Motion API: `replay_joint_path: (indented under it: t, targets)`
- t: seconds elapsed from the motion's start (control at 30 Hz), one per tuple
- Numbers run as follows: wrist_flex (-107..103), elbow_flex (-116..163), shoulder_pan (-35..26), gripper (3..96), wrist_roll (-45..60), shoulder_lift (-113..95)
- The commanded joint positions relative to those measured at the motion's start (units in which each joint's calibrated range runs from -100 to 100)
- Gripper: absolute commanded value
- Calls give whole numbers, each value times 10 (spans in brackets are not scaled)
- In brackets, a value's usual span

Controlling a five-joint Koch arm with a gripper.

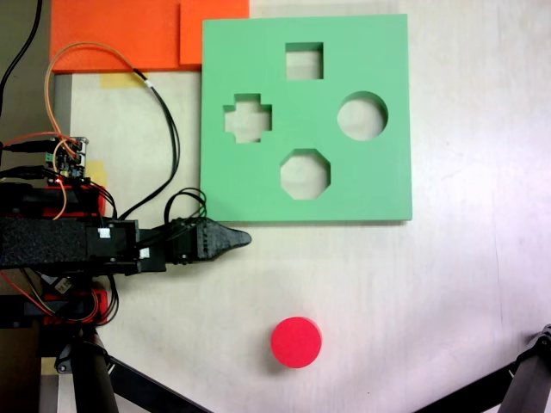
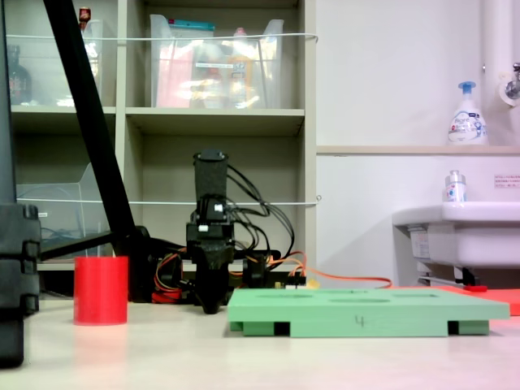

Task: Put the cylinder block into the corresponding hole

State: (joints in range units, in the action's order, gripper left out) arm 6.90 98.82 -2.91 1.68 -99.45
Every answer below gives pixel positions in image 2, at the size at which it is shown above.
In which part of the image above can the red cylinder block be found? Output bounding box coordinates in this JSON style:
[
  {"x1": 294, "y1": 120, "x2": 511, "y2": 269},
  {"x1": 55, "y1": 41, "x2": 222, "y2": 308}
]
[{"x1": 73, "y1": 255, "x2": 130, "y2": 327}]

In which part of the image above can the green shape hole board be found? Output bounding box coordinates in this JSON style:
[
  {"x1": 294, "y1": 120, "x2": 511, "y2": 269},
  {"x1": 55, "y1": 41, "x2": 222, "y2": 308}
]
[{"x1": 226, "y1": 287, "x2": 511, "y2": 339}]

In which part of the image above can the beige shelf unit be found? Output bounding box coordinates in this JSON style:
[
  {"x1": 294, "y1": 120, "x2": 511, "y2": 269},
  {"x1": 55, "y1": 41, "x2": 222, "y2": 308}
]
[{"x1": 0, "y1": 0, "x2": 318, "y2": 272}]

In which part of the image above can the clear plastic tray container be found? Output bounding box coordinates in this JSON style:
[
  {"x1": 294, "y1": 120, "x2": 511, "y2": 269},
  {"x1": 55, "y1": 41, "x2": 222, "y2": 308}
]
[{"x1": 15, "y1": 162, "x2": 118, "y2": 261}]

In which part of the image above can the pink packet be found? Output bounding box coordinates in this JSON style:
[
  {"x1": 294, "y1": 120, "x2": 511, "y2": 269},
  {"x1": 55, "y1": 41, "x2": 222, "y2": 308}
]
[{"x1": 156, "y1": 43, "x2": 195, "y2": 109}]

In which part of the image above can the pink capped bottle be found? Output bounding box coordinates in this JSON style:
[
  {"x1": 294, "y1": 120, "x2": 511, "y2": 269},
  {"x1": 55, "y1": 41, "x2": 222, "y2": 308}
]
[{"x1": 226, "y1": 27, "x2": 256, "y2": 109}]

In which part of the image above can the black tripod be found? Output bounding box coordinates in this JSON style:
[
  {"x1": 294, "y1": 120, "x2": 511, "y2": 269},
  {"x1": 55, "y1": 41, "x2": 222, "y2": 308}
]
[{"x1": 38, "y1": 0, "x2": 158, "y2": 304}]

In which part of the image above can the clear plastic storage bin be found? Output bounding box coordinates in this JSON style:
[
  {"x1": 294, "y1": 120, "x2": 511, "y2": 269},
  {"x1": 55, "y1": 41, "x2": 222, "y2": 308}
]
[{"x1": 149, "y1": 14, "x2": 285, "y2": 110}]

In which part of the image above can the notched black stack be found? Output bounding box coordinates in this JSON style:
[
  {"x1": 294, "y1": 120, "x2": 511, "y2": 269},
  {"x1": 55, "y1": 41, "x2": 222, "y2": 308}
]
[{"x1": 0, "y1": 201, "x2": 41, "y2": 370}]

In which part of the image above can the clear plastic box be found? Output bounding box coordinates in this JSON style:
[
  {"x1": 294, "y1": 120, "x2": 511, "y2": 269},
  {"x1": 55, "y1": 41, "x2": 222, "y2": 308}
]
[{"x1": 6, "y1": 18, "x2": 105, "y2": 107}]

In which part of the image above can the small clear sanitizer bottle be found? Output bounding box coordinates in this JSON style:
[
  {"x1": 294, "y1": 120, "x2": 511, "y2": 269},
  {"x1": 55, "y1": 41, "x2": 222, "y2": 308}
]
[{"x1": 442, "y1": 170, "x2": 469, "y2": 203}]

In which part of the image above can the dark grey upright pole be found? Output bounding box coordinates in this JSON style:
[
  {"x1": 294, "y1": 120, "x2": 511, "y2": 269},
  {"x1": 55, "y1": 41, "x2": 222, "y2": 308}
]
[{"x1": 0, "y1": 0, "x2": 18, "y2": 204}]

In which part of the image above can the dark glass bottle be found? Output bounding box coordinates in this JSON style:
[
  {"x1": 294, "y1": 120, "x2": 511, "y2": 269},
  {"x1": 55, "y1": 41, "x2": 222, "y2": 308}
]
[{"x1": 6, "y1": 44, "x2": 33, "y2": 106}]

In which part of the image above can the white sink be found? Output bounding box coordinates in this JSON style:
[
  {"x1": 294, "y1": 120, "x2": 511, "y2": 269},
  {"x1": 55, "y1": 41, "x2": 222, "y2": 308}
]
[{"x1": 392, "y1": 201, "x2": 520, "y2": 286}]

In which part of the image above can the white soap pump bottle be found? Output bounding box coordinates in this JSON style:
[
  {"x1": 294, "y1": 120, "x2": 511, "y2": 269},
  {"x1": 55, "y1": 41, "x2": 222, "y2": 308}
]
[{"x1": 446, "y1": 80, "x2": 489, "y2": 146}]

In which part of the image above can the metal faucet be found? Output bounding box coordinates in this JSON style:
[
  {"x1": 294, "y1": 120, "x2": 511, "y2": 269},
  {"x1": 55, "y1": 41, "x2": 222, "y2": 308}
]
[{"x1": 498, "y1": 63, "x2": 520, "y2": 107}]

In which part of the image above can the orange and black wire bundle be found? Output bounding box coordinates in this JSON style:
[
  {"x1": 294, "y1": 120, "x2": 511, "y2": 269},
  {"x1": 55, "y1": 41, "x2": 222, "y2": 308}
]
[{"x1": 153, "y1": 251, "x2": 192, "y2": 304}]

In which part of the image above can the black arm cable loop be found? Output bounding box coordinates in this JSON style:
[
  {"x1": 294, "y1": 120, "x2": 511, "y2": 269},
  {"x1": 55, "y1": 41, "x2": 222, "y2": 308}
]
[{"x1": 225, "y1": 162, "x2": 274, "y2": 228}]

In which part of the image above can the long black cable pair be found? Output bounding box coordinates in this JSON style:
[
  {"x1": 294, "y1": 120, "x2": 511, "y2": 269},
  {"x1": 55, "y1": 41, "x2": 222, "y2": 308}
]
[{"x1": 239, "y1": 202, "x2": 296, "y2": 265}]

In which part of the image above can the thin orange wire loop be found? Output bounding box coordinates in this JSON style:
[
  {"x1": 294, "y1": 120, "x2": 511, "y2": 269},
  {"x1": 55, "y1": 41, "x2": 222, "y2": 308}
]
[{"x1": 279, "y1": 250, "x2": 394, "y2": 290}]

